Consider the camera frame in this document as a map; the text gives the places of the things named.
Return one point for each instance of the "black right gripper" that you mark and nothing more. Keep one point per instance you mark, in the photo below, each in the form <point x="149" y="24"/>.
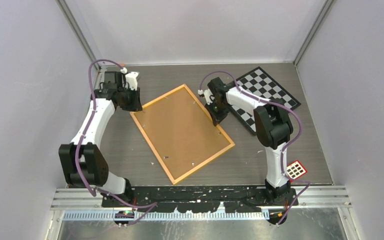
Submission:
<point x="217" y="118"/>

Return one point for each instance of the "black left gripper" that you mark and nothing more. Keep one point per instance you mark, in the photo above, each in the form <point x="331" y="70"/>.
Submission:
<point x="136" y="106"/>

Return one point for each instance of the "yellow picture frame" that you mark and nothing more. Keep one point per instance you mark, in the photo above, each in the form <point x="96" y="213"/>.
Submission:
<point x="180" y="133"/>

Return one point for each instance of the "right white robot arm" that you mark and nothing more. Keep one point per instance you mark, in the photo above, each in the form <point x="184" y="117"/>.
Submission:
<point x="273" y="126"/>

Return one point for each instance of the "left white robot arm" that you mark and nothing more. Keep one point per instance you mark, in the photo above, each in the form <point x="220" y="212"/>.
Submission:
<point x="82" y="162"/>

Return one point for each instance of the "black white chessboard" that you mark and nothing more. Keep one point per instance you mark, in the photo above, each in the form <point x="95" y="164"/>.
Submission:
<point x="260" y="83"/>

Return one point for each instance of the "red white grid block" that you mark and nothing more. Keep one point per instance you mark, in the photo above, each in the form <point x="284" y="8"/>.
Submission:
<point x="296" y="170"/>

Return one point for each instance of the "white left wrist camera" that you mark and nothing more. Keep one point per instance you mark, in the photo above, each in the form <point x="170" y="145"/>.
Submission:
<point x="129" y="79"/>

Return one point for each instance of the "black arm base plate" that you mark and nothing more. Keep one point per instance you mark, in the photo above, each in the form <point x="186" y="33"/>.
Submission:
<point x="200" y="198"/>

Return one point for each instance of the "aluminium front rail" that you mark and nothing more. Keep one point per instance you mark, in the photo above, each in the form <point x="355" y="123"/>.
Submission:
<point x="319" y="196"/>

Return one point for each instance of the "white slotted cable duct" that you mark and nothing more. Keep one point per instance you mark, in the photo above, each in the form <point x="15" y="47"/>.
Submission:
<point x="113" y="215"/>

